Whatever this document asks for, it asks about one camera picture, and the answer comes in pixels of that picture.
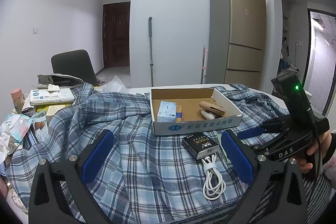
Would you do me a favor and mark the black Face box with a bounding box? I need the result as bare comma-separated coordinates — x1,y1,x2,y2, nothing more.
182,133,219,160

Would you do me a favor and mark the gold blue cigarette carton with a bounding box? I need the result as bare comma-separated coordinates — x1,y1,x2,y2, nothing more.
175,106,182,122

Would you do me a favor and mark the light blue tissue pack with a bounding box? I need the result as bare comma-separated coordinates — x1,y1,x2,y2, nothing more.
157,101,177,122

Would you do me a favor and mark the wet wipes packet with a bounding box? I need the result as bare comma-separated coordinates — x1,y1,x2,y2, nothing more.
1,114,33,143

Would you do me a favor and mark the cardboard box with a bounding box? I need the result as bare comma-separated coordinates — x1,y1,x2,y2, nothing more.
150,88,243,136

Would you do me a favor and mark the blue plaid shirt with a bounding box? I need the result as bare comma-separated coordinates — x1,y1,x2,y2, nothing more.
4,82,326,224

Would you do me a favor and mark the pink cup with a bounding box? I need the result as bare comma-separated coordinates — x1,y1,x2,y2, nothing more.
10,88,25,114

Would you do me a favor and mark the green leather pouch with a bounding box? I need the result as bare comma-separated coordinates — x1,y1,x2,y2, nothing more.
216,131,232,164

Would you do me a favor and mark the gold refrigerator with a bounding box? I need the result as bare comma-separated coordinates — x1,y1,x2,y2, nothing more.
206,0,266,89

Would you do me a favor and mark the person right hand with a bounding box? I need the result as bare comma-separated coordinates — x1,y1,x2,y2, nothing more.
295,130,336,175

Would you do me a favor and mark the dark brown door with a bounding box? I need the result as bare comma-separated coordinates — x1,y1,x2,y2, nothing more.
102,2,130,68

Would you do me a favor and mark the white charging cable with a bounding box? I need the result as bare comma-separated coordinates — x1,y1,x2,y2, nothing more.
200,152,227,201

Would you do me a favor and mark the black chair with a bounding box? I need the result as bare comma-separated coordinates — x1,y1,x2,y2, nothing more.
51,50,99,86

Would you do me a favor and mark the white tissue pack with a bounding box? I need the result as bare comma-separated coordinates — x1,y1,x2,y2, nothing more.
30,88,75,106

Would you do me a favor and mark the grey bag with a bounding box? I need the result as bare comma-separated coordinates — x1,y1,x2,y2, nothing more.
37,73,84,89

